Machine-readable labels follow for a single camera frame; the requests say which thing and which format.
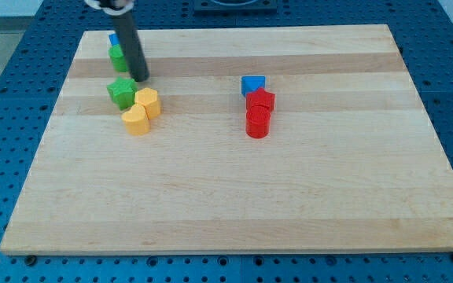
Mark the green circle block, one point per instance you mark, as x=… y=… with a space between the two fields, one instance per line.
x=117 y=58

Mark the green star block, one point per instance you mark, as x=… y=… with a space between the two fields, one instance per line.
x=122 y=92

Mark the white rod mount collar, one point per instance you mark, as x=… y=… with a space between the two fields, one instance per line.
x=111 y=7

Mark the yellow hexagon block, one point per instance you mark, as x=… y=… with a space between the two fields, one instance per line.
x=150 y=100

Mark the red star block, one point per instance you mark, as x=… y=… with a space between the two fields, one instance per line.
x=260 y=97

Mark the blue triangle block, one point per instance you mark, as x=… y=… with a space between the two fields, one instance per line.
x=250 y=83

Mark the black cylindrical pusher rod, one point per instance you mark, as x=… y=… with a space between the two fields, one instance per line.
x=127 y=33

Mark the red circle block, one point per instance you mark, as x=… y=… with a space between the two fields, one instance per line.
x=257 y=122

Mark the yellow heart block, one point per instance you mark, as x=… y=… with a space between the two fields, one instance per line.
x=136 y=120

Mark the wooden board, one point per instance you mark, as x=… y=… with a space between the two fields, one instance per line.
x=351 y=164

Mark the blue cube block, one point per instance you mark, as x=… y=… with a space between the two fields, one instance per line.
x=113 y=39

